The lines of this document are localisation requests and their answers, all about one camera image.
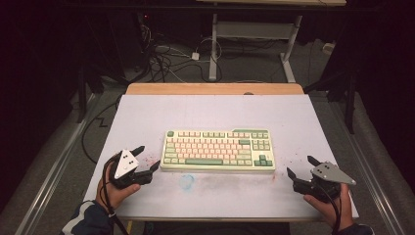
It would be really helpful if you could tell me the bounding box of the left hand-held gripper cable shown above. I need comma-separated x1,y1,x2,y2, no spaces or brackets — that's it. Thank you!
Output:
102,156,130,235

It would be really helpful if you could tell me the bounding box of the person's right hand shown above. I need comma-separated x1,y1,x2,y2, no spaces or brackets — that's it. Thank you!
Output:
302,183,355,229

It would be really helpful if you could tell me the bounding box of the tangle of floor cables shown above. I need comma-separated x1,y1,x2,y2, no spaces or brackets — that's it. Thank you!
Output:
136,23,226,84

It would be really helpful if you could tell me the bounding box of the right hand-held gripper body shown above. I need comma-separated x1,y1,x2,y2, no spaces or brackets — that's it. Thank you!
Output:
293,161,357,204

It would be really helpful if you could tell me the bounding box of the white-framed desk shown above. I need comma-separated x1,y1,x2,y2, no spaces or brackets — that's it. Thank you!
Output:
195,0,347,83

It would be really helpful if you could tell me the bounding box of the right hand-held gripper cable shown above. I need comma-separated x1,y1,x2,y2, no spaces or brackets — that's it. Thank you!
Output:
314,182,344,235

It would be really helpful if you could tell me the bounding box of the person's left hand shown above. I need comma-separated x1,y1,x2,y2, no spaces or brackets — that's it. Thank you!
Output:
95,162,142,210

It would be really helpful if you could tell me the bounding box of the hand-held gripper cable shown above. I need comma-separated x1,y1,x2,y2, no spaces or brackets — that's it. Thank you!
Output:
314,182,344,235
102,156,130,235

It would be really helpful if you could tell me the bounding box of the black metal stand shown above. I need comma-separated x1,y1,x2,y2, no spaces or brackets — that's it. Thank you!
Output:
304,70,358,135
76,65,99,124

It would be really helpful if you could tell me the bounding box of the aluminium floor rail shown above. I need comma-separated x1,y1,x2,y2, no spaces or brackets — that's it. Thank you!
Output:
14,94,99,235
329,101,405,235

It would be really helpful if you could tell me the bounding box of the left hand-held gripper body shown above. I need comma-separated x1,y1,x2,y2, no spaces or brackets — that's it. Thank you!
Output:
109,149,155,191

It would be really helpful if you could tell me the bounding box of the cream pink green keyboard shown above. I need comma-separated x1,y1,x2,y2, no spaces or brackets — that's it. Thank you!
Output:
160,127,277,173

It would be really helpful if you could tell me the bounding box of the white table cover sheet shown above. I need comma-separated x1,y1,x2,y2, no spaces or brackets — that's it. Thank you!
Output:
82,93,360,223

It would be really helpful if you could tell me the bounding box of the black floor cable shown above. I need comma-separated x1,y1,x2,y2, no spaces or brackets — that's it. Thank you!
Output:
80,94,123,165

